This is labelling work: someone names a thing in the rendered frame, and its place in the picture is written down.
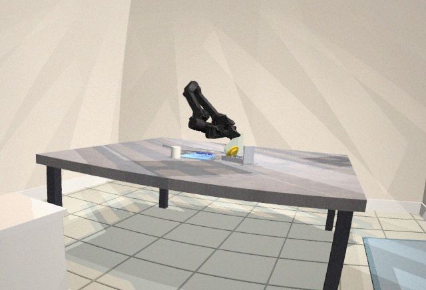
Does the yellow plate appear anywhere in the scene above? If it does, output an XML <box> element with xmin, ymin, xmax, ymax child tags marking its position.
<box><xmin>226</xmin><ymin>146</ymin><xmax>239</xmax><ymax>157</ymax></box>

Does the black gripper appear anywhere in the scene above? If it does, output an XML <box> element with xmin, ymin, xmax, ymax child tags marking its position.
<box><xmin>205</xmin><ymin>123</ymin><xmax>241</xmax><ymax>139</ymax></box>

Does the light blue square mat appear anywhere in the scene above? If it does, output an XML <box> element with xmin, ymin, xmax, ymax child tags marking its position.
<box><xmin>180</xmin><ymin>153</ymin><xmax>216</xmax><ymax>160</ymax></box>

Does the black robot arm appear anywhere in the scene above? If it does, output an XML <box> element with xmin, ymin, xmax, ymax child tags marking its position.
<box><xmin>182</xmin><ymin>81</ymin><xmax>235</xmax><ymax>133</ymax></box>

